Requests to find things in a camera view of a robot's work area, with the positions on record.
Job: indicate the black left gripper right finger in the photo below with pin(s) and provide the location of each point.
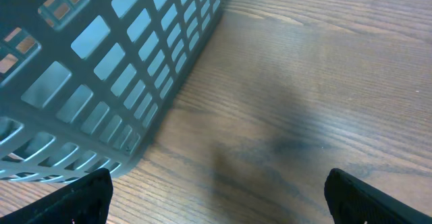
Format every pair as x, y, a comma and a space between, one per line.
351, 200

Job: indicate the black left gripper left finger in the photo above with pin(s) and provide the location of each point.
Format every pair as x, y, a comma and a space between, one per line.
85, 200

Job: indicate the grey plastic basket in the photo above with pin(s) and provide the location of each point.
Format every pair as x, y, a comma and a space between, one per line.
86, 83

